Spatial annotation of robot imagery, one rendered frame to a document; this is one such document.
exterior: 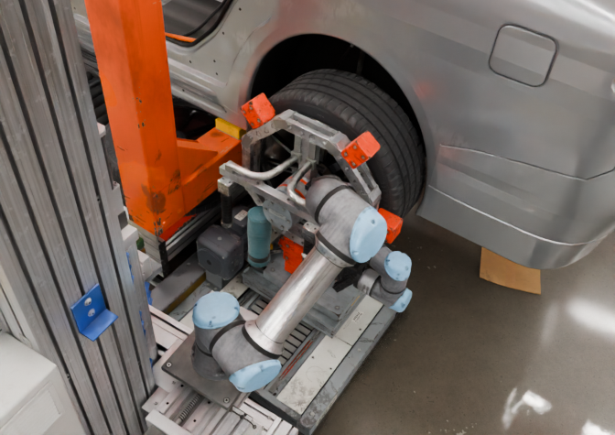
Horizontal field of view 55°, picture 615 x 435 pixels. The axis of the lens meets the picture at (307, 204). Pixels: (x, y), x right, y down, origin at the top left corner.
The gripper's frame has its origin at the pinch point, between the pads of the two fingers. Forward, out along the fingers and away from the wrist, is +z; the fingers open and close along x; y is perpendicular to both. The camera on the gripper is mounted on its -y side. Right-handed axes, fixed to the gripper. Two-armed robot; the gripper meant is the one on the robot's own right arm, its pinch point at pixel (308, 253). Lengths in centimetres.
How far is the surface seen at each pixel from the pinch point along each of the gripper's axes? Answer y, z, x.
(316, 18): 52, 32, -46
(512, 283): -82, -55, -108
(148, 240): -50, 81, -2
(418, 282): -83, -17, -81
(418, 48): 55, -5, -46
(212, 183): -26, 65, -27
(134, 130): 20, 68, 6
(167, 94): 28, 65, -8
